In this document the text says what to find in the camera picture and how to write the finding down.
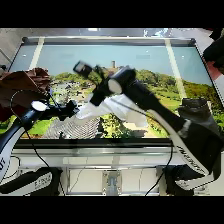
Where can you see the red garment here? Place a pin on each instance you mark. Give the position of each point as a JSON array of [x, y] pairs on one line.
[[215, 70]]

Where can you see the dark grey garment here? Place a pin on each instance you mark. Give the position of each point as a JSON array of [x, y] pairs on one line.
[[195, 111]]

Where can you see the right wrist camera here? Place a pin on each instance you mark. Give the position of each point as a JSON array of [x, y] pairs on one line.
[[84, 68]]

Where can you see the white T-shirt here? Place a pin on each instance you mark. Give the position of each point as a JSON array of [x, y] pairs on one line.
[[126, 108]]

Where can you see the silver frame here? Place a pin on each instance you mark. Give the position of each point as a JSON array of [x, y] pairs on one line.
[[111, 182]]

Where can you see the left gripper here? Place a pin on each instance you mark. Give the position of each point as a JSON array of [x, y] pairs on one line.
[[69, 110]]

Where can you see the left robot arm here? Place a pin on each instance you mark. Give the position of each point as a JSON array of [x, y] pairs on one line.
[[28, 116]]

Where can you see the black garment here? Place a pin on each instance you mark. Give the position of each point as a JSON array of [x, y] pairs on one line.
[[215, 50]]

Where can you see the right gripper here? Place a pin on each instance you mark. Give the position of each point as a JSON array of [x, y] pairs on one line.
[[99, 94]]

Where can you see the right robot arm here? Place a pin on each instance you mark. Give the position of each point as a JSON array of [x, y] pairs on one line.
[[199, 143]]

